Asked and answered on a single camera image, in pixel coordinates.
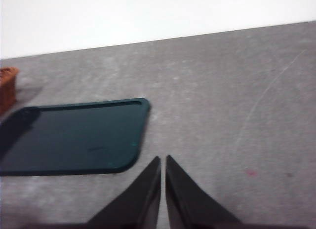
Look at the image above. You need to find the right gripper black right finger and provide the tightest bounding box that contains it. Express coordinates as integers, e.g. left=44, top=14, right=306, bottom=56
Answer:
left=165, top=154, right=247, bottom=229

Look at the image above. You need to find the dark green rectangular tray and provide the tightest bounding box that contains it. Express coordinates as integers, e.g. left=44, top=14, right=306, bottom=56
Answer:
left=0, top=97, right=151, bottom=177

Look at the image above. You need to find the brown wicker basket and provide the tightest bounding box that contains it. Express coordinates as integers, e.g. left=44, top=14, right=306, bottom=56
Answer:
left=0, top=67, right=19, bottom=116

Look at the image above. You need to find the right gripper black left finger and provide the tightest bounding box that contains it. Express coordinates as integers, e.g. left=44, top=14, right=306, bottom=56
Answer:
left=85, top=156, right=161, bottom=229

